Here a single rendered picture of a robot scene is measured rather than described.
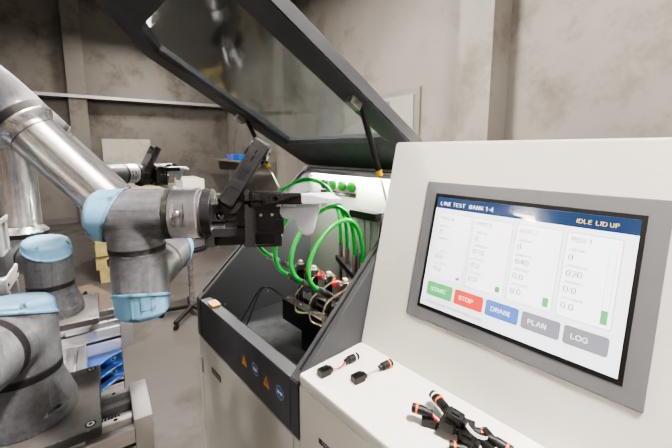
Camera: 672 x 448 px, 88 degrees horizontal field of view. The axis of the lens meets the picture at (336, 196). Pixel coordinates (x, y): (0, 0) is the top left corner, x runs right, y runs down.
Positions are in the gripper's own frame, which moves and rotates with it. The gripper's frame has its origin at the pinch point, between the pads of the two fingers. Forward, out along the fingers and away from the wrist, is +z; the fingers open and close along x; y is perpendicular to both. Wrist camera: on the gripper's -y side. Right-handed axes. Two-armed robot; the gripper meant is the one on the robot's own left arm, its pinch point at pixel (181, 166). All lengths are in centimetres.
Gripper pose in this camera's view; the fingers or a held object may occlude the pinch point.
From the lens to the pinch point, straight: 170.0
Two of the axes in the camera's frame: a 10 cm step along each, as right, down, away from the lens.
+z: 5.0, -1.1, 8.6
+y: -1.2, 9.7, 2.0
